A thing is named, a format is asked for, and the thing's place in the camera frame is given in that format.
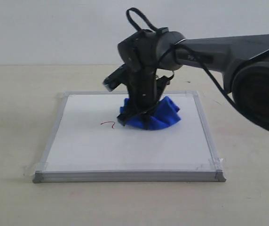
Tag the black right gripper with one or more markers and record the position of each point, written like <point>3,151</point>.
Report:
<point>138,52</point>

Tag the clear tape front right corner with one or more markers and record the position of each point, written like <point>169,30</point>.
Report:
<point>217,163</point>

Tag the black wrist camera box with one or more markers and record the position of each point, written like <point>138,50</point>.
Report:
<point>118,77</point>

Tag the blue microfibre cloth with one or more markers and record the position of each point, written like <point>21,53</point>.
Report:
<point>165,116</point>

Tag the clear tape front left corner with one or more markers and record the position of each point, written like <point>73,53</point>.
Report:
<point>31,169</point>

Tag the clear tape rear left corner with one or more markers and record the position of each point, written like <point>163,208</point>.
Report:
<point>61,95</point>

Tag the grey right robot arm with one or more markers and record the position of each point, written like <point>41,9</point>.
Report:
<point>243,62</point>

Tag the white aluminium-framed whiteboard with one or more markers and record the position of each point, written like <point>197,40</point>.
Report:
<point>88,145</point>

